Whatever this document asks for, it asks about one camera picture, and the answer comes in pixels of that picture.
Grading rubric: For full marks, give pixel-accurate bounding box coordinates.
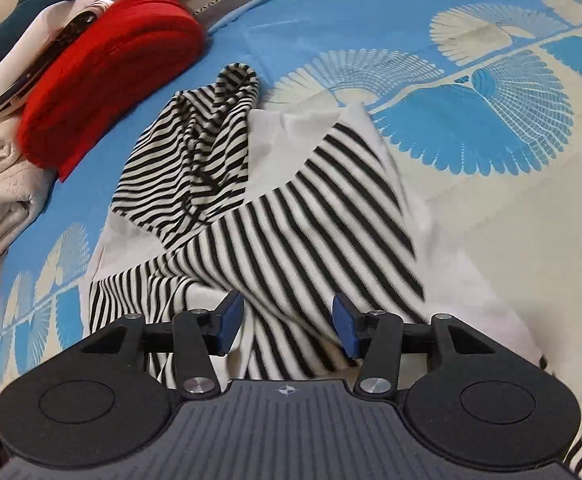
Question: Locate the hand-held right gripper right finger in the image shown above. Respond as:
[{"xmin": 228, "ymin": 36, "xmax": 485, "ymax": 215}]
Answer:
[{"xmin": 332, "ymin": 293, "xmax": 498, "ymax": 402}]

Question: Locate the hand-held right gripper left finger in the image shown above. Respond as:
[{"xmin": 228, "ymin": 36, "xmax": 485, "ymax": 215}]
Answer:
[{"xmin": 78, "ymin": 291, "xmax": 246, "ymax": 402}]

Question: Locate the black white striped shirt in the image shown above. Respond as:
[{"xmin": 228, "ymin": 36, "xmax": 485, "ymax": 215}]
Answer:
[{"xmin": 88, "ymin": 62, "xmax": 582, "ymax": 480}]

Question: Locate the red folded cloth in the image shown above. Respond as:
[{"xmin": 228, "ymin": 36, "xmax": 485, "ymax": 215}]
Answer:
[{"xmin": 16, "ymin": 0, "xmax": 210, "ymax": 184}]

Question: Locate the beige folded cloth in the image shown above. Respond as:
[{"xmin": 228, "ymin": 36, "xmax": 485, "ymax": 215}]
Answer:
[{"xmin": 0, "ymin": 125, "xmax": 58, "ymax": 257}]

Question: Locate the blue patterned bed sheet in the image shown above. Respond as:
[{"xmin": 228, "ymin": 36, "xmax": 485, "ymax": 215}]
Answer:
[{"xmin": 0, "ymin": 0, "xmax": 582, "ymax": 480}]

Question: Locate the white folded cloth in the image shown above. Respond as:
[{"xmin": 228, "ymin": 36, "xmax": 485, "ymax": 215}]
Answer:
[{"xmin": 0, "ymin": 0, "xmax": 122, "ymax": 133}]

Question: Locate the dark teal cloth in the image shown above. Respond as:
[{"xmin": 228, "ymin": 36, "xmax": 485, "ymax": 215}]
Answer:
[{"xmin": 0, "ymin": 0, "xmax": 162, "ymax": 77}]

